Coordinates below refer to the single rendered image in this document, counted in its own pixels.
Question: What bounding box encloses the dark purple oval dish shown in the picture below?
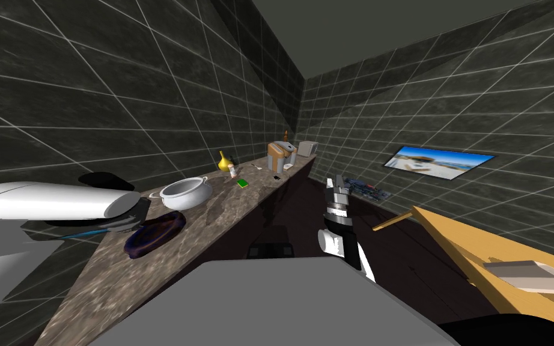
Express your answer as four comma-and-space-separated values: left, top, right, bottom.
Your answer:
123, 211, 187, 260

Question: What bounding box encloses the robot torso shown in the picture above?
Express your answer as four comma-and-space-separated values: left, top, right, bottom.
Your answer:
87, 242, 461, 346

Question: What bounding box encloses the tan and grey coffee machine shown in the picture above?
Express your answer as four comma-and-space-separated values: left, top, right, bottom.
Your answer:
267, 140, 299, 174

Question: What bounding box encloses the flat grey book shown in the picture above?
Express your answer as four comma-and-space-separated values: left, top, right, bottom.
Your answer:
482, 259, 554, 296

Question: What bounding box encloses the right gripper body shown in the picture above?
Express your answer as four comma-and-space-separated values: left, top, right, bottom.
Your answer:
327, 184, 353, 208

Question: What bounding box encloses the silver toaster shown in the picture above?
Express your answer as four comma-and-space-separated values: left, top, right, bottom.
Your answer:
297, 140, 320, 159

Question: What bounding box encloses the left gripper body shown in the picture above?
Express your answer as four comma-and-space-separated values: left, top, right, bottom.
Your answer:
98, 196, 153, 234

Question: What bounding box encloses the white pot with handles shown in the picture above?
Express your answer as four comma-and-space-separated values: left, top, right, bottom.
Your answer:
149, 176, 213, 212

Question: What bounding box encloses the beach picture on wall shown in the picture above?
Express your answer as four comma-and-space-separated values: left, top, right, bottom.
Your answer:
383, 146, 497, 181

